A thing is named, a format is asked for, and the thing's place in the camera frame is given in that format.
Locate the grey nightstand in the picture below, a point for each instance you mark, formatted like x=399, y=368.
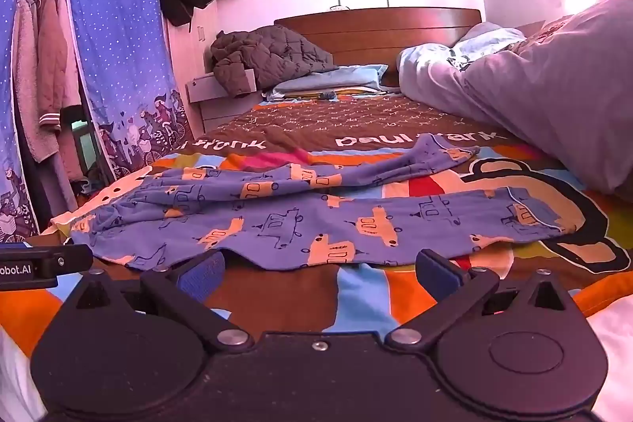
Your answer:
x=222, y=110

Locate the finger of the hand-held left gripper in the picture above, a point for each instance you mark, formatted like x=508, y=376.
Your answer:
x=74, y=260

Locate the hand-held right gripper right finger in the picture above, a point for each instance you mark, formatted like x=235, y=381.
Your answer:
x=435, y=276

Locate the colourful printed blanket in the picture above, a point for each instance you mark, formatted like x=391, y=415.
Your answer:
x=361, y=298

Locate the light blue flat pillow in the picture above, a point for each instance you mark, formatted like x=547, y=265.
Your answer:
x=336, y=78

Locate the hanging pink clothes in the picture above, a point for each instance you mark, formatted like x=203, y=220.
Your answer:
x=29, y=81

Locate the grey duvet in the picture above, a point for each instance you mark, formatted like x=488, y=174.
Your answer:
x=544, y=95

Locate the blue car print pants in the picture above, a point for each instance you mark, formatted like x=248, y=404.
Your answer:
x=296, y=214

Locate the brown quilted blanket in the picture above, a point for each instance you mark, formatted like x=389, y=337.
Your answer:
x=267, y=51

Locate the light wooden wardrobe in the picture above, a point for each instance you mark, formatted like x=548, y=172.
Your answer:
x=190, y=51

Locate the pink quilted coat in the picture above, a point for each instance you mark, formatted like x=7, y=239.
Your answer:
x=62, y=51

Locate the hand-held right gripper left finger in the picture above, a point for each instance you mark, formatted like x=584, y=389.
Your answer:
x=202, y=274

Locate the light blue plump pillow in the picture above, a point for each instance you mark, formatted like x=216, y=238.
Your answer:
x=489, y=36

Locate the wooden headboard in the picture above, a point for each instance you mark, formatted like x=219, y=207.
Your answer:
x=385, y=31

